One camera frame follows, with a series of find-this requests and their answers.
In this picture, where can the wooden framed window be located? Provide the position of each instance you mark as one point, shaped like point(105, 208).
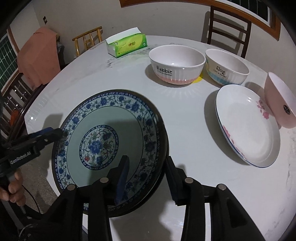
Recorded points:
point(272, 27)

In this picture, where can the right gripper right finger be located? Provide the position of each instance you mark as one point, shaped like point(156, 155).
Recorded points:
point(175, 177)

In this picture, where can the pink cloth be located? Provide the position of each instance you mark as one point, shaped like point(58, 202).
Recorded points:
point(38, 58)

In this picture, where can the pink bowl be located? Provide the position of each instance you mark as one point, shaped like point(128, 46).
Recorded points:
point(280, 100)

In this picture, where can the yellow warning sticker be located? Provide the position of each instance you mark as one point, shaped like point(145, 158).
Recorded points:
point(199, 78)

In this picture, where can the white pink-flower plate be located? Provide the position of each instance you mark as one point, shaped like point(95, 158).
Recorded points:
point(248, 125)

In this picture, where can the large blue floral plate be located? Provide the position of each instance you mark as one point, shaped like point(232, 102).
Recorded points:
point(103, 129)

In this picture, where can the bamboo chair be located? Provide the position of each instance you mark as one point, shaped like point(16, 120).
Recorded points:
point(88, 39)

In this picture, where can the white Rabbit bowl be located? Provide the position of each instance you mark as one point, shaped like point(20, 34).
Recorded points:
point(177, 64)

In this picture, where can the white Dog bowl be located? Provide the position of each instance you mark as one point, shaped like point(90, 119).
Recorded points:
point(224, 68)

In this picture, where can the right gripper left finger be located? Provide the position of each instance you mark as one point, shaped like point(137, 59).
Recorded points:
point(123, 169)

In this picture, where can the green tissue box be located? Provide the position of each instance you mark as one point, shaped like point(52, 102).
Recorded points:
point(126, 42)

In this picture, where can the person's left hand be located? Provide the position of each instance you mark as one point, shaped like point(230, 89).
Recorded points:
point(16, 190)

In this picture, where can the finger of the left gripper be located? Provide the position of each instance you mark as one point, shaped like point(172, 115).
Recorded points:
point(42, 132)
point(44, 140)

